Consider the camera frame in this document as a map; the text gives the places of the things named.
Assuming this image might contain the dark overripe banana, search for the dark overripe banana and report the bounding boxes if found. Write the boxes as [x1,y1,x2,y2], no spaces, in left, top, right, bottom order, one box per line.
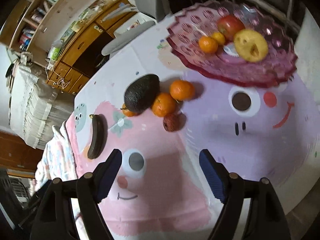
[87,114,105,160]

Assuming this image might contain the partly hidden mandarin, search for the partly hidden mandarin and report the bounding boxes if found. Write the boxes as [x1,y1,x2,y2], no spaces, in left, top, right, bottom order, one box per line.
[121,104,139,117]

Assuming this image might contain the small dark red fruit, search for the small dark red fruit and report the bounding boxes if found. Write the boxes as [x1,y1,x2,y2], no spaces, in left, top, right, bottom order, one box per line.
[163,113,180,132]

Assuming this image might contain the mandarin orange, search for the mandarin orange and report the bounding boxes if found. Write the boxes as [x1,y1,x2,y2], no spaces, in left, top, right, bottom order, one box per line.
[199,36,219,54]
[151,93,177,117]
[170,80,195,101]

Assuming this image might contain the dark avocado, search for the dark avocado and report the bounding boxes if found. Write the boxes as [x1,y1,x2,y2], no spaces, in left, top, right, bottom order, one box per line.
[124,74,160,113]

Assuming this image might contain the yellow pear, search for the yellow pear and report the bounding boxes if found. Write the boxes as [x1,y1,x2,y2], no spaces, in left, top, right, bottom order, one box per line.
[233,29,268,62]

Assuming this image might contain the small yellow mandarin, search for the small yellow mandarin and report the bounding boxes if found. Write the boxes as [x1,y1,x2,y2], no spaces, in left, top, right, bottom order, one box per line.
[211,31,226,46]

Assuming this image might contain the red apple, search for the red apple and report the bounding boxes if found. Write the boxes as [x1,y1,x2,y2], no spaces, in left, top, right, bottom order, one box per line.
[217,15,245,41]

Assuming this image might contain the floral patterned blanket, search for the floral patterned blanket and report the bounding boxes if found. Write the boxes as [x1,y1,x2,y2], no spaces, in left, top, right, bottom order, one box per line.
[35,121,78,188]

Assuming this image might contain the brown wooden door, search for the brown wooden door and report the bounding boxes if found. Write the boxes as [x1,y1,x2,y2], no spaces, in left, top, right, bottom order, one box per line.
[0,132,43,173]

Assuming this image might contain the lace covered piano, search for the lace covered piano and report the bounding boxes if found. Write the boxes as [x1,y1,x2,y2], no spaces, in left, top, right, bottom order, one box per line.
[8,63,75,150]

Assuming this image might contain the cartoon monster tablecloth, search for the cartoon monster tablecloth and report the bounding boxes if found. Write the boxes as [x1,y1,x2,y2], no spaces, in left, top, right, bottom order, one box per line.
[66,16,319,239]

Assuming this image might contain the wooden desk with drawers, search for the wooden desk with drawers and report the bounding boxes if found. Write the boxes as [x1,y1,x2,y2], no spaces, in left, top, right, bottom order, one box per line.
[46,0,136,95]

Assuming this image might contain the green tissue pack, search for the green tissue pack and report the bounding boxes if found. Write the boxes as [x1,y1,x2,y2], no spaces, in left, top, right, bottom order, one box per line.
[47,47,61,61]

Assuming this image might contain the pink glass fruit bowl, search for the pink glass fruit bowl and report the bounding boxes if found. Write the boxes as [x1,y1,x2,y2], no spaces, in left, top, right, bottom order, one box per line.
[167,0,297,88]

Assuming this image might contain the wooden bookshelf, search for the wooden bookshelf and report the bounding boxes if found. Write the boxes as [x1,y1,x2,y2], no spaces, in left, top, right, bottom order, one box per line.
[0,0,118,68]

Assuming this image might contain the white storage box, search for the white storage box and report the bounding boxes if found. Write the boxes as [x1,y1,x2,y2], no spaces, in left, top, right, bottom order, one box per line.
[113,12,157,38]

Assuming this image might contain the grey office chair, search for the grey office chair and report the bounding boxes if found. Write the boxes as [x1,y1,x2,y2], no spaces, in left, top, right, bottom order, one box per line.
[101,0,171,56]

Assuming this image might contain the white charger cable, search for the white charger cable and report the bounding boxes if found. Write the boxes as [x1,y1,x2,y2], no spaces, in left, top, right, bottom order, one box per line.
[44,63,72,93]

